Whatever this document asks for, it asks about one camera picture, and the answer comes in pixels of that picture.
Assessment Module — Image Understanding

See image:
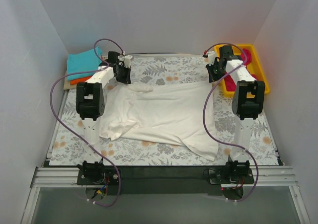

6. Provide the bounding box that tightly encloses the folded orange t shirt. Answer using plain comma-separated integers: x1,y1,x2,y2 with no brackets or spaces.
70,76,91,85

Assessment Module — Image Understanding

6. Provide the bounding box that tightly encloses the purple cable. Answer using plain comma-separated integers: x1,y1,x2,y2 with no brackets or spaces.
202,44,260,203
49,38,125,207

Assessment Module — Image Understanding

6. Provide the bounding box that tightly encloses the floral patterned table mat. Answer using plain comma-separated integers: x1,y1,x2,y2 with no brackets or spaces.
47,56,278,166

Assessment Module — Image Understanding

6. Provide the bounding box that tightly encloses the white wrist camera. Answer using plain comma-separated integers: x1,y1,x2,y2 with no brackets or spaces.
118,55,134,68
203,51,217,65

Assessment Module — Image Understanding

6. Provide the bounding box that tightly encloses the folded beige t shirt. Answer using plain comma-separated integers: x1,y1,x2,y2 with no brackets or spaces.
63,77,76,90

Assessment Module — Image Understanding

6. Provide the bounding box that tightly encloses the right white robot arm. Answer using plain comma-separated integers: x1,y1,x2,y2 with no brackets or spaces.
203,43,265,188

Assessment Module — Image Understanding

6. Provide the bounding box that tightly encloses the magenta t shirt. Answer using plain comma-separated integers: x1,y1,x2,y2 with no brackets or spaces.
225,48,257,91

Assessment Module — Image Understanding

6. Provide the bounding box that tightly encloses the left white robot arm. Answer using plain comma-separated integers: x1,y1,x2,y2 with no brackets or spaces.
76,51,133,184

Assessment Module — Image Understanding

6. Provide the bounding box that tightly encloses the folded teal t shirt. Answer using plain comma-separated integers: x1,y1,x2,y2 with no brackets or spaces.
67,47,103,81

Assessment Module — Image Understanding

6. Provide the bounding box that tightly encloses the white t shirt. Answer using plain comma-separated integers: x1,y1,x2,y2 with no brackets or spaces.
99,81,218,161

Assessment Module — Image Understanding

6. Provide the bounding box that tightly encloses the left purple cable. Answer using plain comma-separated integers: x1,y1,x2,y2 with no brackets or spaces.
49,38,125,207

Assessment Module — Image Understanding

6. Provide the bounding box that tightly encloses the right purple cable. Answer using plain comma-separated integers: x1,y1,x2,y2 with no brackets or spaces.
202,44,260,203

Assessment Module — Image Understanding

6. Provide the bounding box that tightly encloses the aluminium frame rail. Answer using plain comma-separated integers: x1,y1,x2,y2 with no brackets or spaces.
21,166,311,224

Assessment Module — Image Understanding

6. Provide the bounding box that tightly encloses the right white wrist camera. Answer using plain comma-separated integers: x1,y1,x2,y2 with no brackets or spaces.
203,51,217,65

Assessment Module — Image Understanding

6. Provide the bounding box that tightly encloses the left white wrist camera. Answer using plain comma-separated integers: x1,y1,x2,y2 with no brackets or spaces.
118,55,134,68

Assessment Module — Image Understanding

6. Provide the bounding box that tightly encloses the yellow plastic bin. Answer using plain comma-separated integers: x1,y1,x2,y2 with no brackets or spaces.
220,44,270,97

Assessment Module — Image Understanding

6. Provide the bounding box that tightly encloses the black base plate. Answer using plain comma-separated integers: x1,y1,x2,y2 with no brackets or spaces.
77,164,256,196

